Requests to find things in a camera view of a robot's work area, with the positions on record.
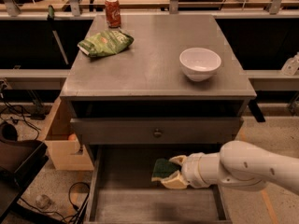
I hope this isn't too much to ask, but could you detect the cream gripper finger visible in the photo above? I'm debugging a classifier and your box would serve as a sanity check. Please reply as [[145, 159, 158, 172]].
[[161, 171, 188, 189], [169, 155, 187, 166]]

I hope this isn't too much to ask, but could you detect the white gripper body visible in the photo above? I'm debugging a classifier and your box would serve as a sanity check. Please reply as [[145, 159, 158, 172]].
[[181, 152, 220, 189]]

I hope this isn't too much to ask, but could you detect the green yellow sponge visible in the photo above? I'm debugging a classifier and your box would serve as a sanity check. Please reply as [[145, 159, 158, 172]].
[[151, 159, 180, 182]]

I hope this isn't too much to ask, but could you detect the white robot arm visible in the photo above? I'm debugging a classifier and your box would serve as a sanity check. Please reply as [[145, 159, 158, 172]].
[[161, 141, 299, 194]]

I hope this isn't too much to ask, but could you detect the round drawer knob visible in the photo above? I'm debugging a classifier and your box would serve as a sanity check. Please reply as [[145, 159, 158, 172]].
[[153, 129, 163, 138]]

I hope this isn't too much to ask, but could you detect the grey top drawer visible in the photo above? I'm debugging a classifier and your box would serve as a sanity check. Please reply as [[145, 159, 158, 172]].
[[69, 101, 245, 146]]

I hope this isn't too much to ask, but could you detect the grey open middle drawer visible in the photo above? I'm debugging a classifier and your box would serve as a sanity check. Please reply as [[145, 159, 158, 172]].
[[84, 145, 233, 224]]

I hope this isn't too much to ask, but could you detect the grey wooden drawer cabinet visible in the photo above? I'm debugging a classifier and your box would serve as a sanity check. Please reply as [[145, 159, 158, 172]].
[[59, 13, 258, 224]]

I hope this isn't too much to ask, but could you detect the white ceramic bowl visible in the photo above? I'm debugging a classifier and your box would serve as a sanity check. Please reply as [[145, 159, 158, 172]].
[[179, 48, 221, 81]]

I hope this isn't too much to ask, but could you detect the orange ball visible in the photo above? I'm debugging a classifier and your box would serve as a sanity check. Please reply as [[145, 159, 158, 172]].
[[68, 133, 77, 141]]

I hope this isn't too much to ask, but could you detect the light wooden crate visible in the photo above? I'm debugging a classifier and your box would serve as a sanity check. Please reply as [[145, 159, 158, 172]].
[[40, 98, 93, 171]]

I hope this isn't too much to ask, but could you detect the green chip bag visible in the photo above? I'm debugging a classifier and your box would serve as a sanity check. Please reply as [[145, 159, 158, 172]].
[[78, 30, 134, 58]]

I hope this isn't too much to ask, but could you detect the black bin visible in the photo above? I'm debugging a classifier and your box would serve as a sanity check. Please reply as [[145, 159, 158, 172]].
[[0, 121, 48, 219]]

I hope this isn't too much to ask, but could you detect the red soda can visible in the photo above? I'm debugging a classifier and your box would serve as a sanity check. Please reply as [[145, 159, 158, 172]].
[[105, 0, 121, 28]]

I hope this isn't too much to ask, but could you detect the black floor cable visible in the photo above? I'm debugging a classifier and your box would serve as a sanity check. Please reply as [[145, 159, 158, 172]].
[[18, 181, 92, 224]]

